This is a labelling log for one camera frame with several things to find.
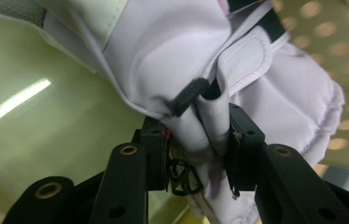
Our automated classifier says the lilac and white glove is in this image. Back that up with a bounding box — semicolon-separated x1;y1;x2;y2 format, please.
0;0;346;224

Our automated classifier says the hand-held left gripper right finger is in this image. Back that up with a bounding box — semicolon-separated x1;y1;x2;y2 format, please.
224;102;349;224

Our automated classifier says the pale green plastic basket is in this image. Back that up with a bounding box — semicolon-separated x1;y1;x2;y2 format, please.
0;0;349;224

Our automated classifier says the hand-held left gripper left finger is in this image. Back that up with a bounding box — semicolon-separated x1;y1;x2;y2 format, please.
88;116;170;224

